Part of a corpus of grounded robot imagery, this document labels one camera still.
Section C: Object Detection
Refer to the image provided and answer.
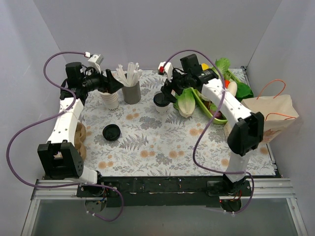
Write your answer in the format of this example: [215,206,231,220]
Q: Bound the black cup lid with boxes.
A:
[154,92,170,107]

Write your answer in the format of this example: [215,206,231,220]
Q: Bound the white paper coffee cup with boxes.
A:
[155,104,169,115]

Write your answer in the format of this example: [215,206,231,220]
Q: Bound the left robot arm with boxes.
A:
[37,61,123,197]

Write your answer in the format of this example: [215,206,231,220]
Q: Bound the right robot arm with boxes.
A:
[158,51,264,196]

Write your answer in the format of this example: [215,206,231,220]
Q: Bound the stack of paper cups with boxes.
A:
[99,92,119,112]

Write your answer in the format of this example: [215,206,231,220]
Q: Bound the yellow napa cabbage toy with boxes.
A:
[201,63,210,70]

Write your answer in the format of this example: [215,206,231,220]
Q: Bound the grey straw holder cup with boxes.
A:
[122,81,141,105]

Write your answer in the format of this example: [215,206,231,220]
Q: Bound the romaine lettuce toy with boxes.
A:
[173,88,195,118]

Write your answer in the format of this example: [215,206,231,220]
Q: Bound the green napa cabbage toy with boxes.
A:
[213,58,230,79]

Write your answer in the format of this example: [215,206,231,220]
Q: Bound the white radish toy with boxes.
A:
[227,81,238,97]

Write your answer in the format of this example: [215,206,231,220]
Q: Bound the green vegetable tray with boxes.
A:
[191,70,247,125]

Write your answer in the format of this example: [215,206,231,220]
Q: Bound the cardboard cup carrier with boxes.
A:
[74,122,87,161]

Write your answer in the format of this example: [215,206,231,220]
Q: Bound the floral table mat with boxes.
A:
[49,68,276,177]

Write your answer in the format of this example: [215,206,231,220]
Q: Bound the brown paper bag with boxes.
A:
[223,79,300,145]

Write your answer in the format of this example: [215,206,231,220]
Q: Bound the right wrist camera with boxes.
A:
[157,61,173,81]

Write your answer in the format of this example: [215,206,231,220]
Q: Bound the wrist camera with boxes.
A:
[157,61,173,81]
[85,52,104,73]

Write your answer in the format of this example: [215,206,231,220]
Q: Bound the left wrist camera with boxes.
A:
[85,52,104,73]

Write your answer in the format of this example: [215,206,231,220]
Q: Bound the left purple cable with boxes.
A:
[6,51,125,223]

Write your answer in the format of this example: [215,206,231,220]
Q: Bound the purple cable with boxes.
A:
[6,51,125,223]
[159,50,254,214]

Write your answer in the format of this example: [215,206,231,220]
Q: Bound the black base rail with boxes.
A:
[76,176,252,207]

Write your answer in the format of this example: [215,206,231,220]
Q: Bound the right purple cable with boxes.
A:
[159,50,254,214]

